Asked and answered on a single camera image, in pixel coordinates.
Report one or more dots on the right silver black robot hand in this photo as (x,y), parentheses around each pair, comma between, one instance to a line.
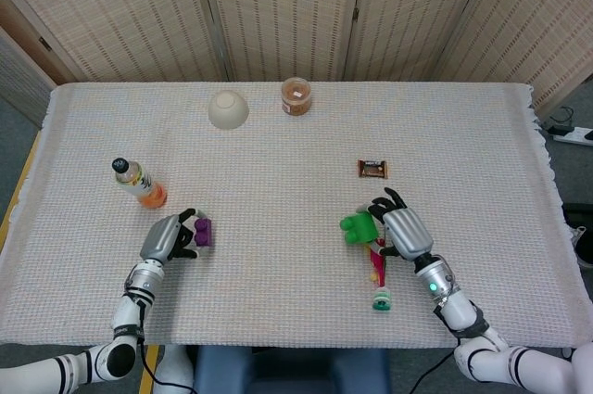
(410,232)

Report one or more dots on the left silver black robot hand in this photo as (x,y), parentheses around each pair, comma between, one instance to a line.
(162,238)

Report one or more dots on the purple toy block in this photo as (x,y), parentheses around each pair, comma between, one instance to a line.
(204,232)

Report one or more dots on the green toy block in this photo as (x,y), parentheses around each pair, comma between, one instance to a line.
(359,227)

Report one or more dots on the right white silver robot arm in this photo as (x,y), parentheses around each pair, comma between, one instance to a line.
(456,310)

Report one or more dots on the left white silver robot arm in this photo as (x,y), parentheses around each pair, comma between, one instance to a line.
(127,315)

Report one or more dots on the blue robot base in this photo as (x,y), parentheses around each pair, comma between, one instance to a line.
(292,373)

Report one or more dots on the orange drink bottle black cap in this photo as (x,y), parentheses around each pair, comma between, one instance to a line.
(141,183)

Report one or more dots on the brown snack bar packet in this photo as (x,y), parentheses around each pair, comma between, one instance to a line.
(373,169)

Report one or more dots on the feather shuttlecock green base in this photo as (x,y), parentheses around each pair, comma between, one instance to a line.
(382,299)

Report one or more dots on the white robot torso shell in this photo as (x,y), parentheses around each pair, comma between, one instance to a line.
(173,371)

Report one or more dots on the white woven tablecloth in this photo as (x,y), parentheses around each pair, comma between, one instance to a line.
(287,181)

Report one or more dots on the beige upturned bowl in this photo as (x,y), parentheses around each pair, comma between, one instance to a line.
(228,111)

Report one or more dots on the clear jar orange snack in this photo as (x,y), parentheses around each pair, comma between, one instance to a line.
(296,97)

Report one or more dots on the white power strip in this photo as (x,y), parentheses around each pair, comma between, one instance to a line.
(572,136)

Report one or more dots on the beige woven folding screen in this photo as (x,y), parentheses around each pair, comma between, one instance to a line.
(287,9)

